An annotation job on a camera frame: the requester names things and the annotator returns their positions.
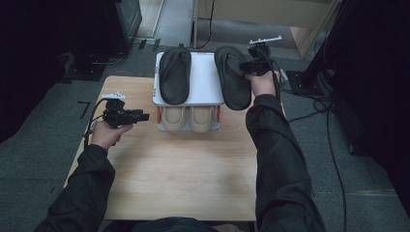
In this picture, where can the light wooden cabinet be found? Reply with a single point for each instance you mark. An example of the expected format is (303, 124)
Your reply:
(290, 13)

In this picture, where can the black tape piece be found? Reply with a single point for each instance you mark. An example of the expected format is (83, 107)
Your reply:
(142, 44)
(156, 44)

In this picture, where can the black flip-flop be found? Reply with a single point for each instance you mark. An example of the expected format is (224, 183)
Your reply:
(175, 77)
(233, 83)

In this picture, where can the person's right hand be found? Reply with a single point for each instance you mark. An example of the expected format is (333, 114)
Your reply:
(262, 84)

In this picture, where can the dark curtain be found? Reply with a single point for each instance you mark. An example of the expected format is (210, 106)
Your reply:
(374, 80)
(29, 58)

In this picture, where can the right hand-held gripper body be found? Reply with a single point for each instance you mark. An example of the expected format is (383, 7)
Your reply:
(262, 59)

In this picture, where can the black flat stand base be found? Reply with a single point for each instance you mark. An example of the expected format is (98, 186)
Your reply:
(85, 71)

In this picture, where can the white two-tier shoe rack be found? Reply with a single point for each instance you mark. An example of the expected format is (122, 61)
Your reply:
(204, 80)

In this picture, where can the beige clog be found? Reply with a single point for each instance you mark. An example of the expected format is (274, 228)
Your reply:
(201, 118)
(173, 117)

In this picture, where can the person's dark clothed body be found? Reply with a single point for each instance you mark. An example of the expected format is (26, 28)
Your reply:
(174, 225)

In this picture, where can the person's left hand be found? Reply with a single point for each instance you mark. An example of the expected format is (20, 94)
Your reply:
(108, 135)

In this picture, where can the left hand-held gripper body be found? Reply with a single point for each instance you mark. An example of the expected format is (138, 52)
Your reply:
(116, 114)

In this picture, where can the black cabinet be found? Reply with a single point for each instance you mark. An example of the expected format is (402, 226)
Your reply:
(109, 25)

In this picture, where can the black metal stand with base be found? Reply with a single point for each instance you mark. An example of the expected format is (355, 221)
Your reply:
(309, 77)

